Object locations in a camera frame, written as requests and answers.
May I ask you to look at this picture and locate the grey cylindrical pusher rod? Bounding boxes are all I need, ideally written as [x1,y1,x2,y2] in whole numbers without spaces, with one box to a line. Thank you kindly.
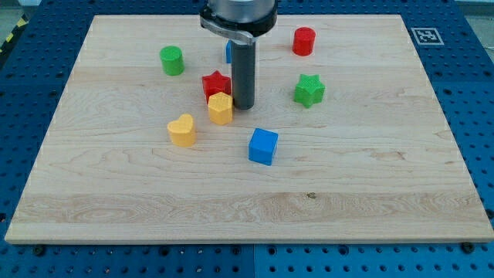
[231,41,255,110]

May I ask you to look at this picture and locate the blue block behind rod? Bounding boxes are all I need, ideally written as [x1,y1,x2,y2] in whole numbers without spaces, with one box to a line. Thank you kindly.
[225,40,232,64]

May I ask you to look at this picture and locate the red star block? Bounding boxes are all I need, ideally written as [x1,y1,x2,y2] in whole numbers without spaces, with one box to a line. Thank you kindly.
[201,70,232,102]

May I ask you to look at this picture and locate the black bolt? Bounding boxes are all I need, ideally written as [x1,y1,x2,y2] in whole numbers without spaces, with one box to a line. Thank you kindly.
[460,242,475,254]
[32,245,46,256]

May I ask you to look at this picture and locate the wooden board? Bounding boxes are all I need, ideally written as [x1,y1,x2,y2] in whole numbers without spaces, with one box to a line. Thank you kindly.
[5,15,493,245]

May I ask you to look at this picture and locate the red cylinder block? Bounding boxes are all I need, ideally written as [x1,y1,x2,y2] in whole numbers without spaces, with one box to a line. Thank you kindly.
[292,27,316,56]

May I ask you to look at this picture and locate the black bolt front left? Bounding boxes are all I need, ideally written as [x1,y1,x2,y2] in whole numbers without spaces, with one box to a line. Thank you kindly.
[32,245,46,256]

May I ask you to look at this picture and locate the blue cube block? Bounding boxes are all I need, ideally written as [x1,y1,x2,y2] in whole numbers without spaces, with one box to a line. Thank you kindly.
[248,128,279,166]

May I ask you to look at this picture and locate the green star block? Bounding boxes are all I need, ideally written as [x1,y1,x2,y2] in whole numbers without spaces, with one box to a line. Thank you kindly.
[293,74,326,108]

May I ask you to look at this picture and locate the yellow heart block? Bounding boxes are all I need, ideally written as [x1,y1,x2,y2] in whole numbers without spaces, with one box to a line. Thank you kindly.
[167,114,196,147]

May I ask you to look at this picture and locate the black bolt front right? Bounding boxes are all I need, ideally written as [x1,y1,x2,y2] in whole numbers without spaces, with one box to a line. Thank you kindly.
[460,242,475,254]

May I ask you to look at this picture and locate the green cylinder block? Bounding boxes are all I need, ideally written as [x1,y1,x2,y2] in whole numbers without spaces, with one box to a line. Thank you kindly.
[159,46,184,76]

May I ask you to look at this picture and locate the yellow hexagon block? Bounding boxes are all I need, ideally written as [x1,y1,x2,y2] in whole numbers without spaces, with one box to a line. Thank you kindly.
[208,92,233,125]

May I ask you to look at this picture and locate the white fiducial marker tag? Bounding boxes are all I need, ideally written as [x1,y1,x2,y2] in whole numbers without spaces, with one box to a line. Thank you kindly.
[411,27,444,46]

